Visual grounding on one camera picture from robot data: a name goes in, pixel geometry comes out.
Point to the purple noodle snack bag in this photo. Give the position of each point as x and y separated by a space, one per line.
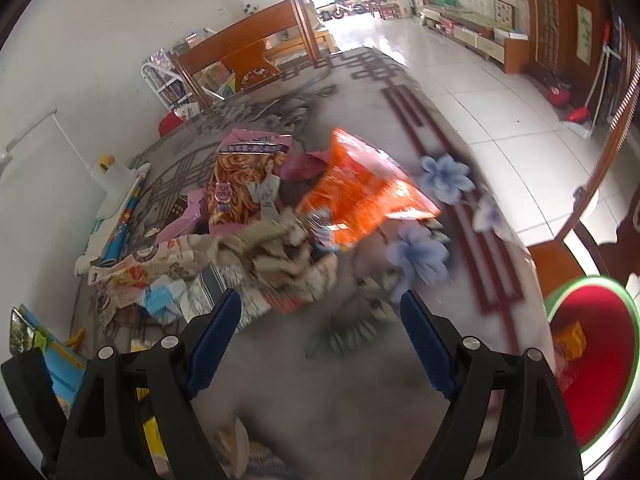
243 185

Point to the silver grey foil bag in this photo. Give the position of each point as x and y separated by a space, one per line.
205 291

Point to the white blue paper box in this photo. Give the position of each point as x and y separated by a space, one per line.
108 219

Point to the red green trash bin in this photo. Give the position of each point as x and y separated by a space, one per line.
595 385

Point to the long pink white snack bag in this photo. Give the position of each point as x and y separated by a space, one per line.
124 283

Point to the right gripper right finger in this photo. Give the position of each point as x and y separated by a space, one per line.
512 398

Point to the yellow white flat wrapper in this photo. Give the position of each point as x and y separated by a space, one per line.
150 427

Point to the wooden bench sofa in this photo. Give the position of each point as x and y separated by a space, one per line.
248 48

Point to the dark cigarette box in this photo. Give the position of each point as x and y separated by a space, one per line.
177 208

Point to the crumpled brown paper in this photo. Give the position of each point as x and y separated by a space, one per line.
271 264

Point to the white wire rack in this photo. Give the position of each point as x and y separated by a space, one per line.
167 86

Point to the wooden chair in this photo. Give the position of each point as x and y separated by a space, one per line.
600 237

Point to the orange snack bag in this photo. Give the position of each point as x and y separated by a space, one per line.
361 188

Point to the light blue white wrapper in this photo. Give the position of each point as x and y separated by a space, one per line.
162 299

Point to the blue yellow toy box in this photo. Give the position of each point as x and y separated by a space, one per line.
64 364

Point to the low TV cabinet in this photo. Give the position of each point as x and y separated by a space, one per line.
482 35

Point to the white bottle yellow cap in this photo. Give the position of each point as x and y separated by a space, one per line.
112 176

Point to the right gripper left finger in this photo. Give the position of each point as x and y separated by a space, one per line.
104 437

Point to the pink Pocky wrapper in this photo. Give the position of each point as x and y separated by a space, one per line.
304 166

